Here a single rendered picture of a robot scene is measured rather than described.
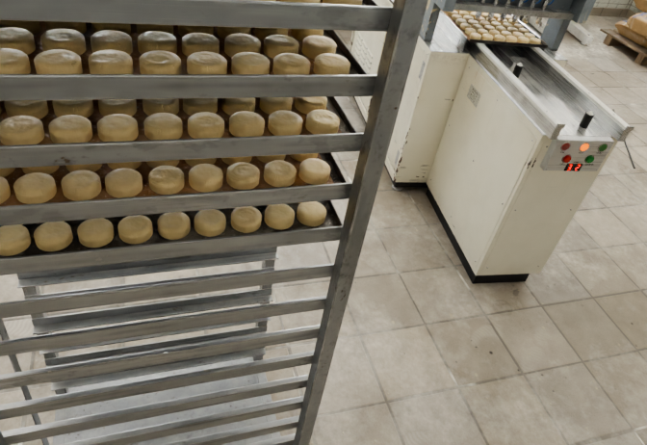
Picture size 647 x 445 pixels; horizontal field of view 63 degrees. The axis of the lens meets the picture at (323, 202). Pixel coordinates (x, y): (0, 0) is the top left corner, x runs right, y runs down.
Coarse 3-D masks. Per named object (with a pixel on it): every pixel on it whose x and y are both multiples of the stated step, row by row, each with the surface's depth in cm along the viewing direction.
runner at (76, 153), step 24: (24, 144) 61; (48, 144) 62; (72, 144) 63; (96, 144) 64; (120, 144) 65; (144, 144) 66; (168, 144) 67; (192, 144) 68; (216, 144) 69; (240, 144) 70; (264, 144) 71; (288, 144) 72; (312, 144) 73; (336, 144) 75; (360, 144) 76; (0, 168) 62
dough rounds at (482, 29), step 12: (444, 12) 263; (456, 12) 260; (468, 12) 266; (456, 24) 251; (468, 24) 248; (480, 24) 254; (492, 24) 255; (504, 24) 256; (516, 24) 258; (468, 36) 241; (480, 36) 238; (492, 36) 240; (504, 36) 246; (516, 36) 247; (528, 36) 248
